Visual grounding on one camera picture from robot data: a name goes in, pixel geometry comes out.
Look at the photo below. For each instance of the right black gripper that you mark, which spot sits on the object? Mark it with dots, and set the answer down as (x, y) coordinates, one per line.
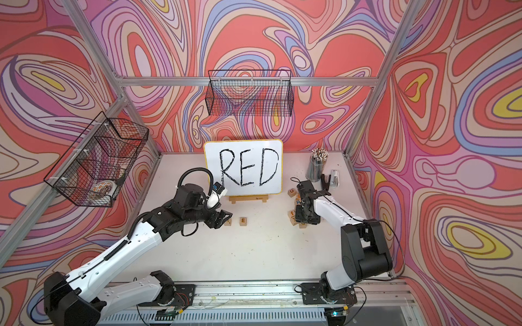
(299, 217)

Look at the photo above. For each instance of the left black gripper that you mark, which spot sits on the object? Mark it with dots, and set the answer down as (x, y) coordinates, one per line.
(217, 223)

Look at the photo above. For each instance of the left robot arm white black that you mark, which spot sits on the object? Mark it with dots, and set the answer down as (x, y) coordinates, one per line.
(84, 297)

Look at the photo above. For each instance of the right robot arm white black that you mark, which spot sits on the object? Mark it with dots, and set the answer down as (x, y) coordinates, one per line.
(364, 248)

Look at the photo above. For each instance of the pile of wooden letter blocks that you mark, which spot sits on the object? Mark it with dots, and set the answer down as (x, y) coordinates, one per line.
(293, 193)

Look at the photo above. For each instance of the whiteboard with word RED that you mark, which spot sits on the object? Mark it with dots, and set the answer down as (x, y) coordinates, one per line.
(246, 168)

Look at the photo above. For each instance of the black stapler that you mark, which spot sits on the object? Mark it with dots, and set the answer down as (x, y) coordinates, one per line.
(325, 182)

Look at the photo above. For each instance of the mesh cup with pencils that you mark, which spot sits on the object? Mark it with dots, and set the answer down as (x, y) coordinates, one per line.
(316, 165)

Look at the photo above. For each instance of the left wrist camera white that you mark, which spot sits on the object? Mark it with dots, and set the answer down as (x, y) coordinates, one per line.
(218, 191)

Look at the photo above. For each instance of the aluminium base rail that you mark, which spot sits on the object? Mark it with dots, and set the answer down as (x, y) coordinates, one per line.
(291, 302)

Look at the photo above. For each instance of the black wire basket back wall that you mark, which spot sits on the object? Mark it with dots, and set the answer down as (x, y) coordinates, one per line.
(250, 92)

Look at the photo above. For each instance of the black wire basket wall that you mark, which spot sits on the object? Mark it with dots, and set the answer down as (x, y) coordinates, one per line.
(108, 149)
(250, 92)

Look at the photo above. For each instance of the black wire basket left wall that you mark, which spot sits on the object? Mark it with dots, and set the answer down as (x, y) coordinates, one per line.
(108, 149)

